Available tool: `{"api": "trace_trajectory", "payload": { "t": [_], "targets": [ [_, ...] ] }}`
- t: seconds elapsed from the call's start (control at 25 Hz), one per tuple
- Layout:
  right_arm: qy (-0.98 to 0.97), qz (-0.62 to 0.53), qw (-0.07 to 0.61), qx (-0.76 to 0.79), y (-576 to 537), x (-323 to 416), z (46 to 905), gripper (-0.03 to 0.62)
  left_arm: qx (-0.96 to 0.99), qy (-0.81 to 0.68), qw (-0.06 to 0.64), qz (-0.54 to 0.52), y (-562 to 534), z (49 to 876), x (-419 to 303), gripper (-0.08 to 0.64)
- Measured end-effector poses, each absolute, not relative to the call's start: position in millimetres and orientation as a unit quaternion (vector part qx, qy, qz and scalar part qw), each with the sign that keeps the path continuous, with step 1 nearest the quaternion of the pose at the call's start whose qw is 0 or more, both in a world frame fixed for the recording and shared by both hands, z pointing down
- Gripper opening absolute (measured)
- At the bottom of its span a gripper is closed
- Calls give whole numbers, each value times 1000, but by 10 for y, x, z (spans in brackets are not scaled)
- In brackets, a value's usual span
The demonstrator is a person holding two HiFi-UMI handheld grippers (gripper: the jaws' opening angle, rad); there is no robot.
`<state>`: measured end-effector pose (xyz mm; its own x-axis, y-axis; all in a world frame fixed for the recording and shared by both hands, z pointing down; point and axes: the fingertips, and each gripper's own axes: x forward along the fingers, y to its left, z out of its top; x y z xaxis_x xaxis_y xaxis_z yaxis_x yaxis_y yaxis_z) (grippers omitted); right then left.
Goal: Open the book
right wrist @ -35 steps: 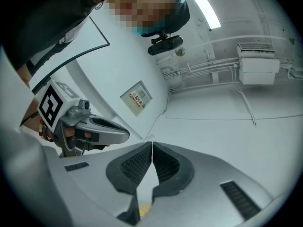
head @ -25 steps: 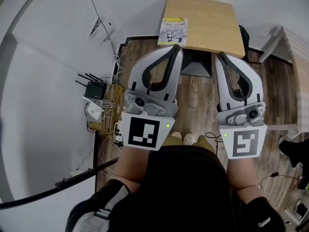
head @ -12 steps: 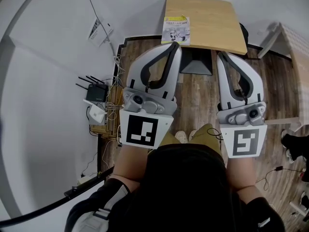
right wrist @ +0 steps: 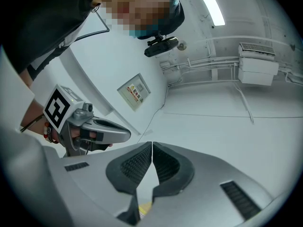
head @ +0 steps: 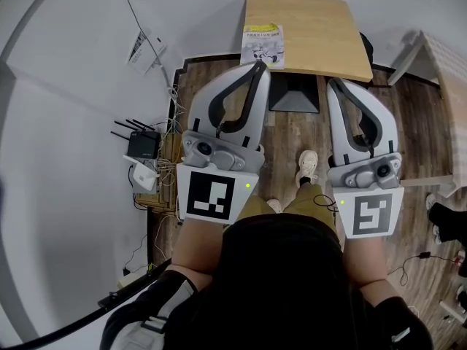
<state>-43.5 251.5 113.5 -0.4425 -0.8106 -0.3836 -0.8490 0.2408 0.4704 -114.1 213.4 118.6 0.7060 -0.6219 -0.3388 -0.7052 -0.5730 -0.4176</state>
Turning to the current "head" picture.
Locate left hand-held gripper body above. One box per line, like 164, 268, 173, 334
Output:
176, 129, 266, 225

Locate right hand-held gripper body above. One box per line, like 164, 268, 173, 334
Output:
326, 152, 406, 240

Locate white paper booklet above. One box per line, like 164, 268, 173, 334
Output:
239, 22, 286, 71

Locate person's right forearm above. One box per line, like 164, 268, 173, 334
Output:
342, 234, 399, 308

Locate person's left forearm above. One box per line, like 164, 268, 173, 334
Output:
169, 215, 235, 284

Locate black table base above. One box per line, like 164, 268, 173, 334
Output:
268, 74, 321, 114

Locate person's right white sneaker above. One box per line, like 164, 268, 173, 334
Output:
294, 149, 320, 190

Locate person's khaki shorts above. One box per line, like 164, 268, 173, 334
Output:
233, 182, 339, 233

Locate white network device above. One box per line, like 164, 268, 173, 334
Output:
122, 154, 161, 194

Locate black router with antennas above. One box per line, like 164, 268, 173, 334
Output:
109, 118, 163, 160

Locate black chair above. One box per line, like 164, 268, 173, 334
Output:
358, 31, 376, 87

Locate small black plug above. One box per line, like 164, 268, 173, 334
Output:
122, 233, 149, 276

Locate person's black shirt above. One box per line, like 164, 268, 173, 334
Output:
98, 213, 436, 350

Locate white floor socket box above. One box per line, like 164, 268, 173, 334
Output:
116, 272, 149, 291

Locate tangle of white cables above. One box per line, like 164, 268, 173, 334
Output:
151, 81, 188, 214

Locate black floor cable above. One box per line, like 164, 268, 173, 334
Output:
312, 193, 339, 218

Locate black power adapter cable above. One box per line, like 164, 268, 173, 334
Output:
387, 251, 463, 288

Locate white wall electrical panel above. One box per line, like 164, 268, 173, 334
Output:
127, 28, 153, 76

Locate thin grey wall cable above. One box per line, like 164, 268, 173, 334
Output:
108, 0, 174, 94

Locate grey shoulder strap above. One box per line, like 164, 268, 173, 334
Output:
119, 278, 196, 350

